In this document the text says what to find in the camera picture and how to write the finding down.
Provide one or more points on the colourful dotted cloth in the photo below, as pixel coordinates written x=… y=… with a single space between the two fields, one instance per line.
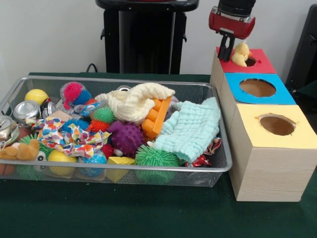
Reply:
x=215 y=145
x=74 y=141

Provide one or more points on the mint green knitted cloth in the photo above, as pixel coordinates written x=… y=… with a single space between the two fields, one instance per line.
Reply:
x=190 y=126

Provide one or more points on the brown plush toy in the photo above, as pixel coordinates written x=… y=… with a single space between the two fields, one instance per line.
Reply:
x=24 y=151

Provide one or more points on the wooden box with three holes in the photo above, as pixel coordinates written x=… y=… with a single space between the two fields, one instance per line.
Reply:
x=267 y=173

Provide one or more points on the yellow ball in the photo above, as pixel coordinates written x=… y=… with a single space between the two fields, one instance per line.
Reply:
x=36 y=96

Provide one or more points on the pale yellow duck plush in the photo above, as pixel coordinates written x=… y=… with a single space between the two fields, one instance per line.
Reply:
x=242 y=53

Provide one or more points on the dark green cloth side table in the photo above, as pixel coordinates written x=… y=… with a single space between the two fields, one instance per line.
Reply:
x=309 y=90

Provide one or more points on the black office chair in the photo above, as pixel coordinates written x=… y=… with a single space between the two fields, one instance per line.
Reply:
x=304 y=49

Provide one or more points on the orange plastic block toy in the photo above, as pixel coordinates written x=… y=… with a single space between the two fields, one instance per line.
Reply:
x=158 y=116

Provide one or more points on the green spiky rubber ball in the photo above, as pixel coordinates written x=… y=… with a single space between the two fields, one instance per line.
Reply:
x=156 y=157

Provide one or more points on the dark green table cloth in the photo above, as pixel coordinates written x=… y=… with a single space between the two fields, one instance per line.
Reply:
x=123 y=213

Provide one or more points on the silver drink can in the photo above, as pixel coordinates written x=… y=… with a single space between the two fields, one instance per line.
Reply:
x=26 y=110

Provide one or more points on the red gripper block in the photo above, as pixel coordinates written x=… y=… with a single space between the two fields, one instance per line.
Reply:
x=230 y=24

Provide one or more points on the shallow silver mesh bin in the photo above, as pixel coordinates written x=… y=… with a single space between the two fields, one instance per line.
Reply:
x=44 y=84

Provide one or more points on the purple knobbly ball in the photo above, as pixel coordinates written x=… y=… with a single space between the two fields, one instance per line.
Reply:
x=127 y=137

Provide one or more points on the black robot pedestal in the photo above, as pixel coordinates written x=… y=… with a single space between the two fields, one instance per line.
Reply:
x=143 y=37

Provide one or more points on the cream knitted cloth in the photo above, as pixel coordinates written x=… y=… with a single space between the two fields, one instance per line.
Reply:
x=133 y=101

